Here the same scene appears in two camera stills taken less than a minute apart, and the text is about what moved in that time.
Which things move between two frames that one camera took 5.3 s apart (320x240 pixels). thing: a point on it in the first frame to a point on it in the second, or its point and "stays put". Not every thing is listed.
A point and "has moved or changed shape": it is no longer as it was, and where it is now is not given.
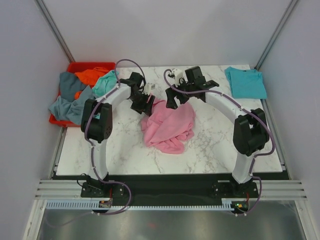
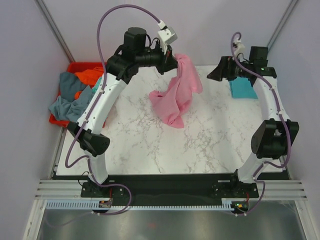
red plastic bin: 63,123 stays put
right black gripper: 171,93 to 223,69
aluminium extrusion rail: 269,190 stays put
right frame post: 275,36 stays put
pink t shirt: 167,129 has moved or changed shape
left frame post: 62,43 stays put
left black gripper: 147,107 to 168,62
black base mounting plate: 240,188 stays put
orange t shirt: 90,77 stays put
